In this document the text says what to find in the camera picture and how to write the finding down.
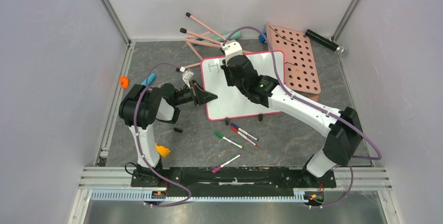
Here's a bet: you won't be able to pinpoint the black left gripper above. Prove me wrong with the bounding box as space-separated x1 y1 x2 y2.
173 79 218 107

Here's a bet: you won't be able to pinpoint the pink framed whiteboard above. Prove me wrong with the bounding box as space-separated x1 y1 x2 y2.
201 51 285 121

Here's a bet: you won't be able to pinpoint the black marker cap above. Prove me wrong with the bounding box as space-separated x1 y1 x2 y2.
173 127 183 133

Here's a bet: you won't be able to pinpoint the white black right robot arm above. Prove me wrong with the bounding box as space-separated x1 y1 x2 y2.
221 55 363 186

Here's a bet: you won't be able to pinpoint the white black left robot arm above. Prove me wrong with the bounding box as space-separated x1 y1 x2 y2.
119 79 218 186

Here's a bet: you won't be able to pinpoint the green whiteboard marker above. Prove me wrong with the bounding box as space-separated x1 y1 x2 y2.
214 132 243 149

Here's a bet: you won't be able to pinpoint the blue whiteboard marker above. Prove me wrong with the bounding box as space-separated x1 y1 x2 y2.
230 123 259 141

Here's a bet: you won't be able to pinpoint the red whiteboard marker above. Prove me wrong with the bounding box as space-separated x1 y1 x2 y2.
230 126 258 147

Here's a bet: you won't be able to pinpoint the purple whiteboard marker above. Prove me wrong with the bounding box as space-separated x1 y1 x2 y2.
211 154 242 174

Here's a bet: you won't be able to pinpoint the teal green toy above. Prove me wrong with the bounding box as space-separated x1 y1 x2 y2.
197 31 242 43

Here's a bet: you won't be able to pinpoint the blue toy car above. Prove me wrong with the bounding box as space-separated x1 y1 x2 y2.
259 32 267 44

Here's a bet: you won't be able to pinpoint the pink easel legs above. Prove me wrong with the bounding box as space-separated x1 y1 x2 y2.
175 12 253 73

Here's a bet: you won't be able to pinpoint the blue toy marker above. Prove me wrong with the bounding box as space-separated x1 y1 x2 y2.
141 73 156 87

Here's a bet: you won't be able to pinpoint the pink perforated board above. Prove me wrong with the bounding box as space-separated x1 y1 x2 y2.
265 22 321 95

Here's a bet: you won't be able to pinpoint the yellow orange wedge block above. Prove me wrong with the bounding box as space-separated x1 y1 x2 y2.
156 144 170 158

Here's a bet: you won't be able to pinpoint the orange plastic piece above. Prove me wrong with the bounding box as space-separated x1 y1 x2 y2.
119 76 130 89

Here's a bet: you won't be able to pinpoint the orange round object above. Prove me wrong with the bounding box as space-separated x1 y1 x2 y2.
309 95 319 102

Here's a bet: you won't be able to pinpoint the black flashlight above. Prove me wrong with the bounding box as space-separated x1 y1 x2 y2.
305 29 348 56

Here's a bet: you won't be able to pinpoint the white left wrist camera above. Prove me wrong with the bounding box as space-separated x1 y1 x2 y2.
179 66 194 88

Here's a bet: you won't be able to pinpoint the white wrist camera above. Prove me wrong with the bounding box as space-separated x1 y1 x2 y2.
221 41 243 62
179 66 194 88

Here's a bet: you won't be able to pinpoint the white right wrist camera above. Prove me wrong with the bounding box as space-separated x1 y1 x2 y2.
221 41 243 62

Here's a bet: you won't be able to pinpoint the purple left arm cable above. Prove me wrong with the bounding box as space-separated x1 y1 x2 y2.
133 63 193 208

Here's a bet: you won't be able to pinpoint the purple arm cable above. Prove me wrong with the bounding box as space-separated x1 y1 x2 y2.
222 26 382 208
133 63 193 208

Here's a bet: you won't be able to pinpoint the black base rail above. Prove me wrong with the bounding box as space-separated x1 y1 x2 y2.
131 167 336 197

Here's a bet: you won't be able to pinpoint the white cable comb strip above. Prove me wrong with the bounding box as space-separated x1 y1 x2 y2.
90 189 307 203

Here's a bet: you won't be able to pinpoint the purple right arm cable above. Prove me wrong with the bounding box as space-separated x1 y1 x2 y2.
222 26 382 208

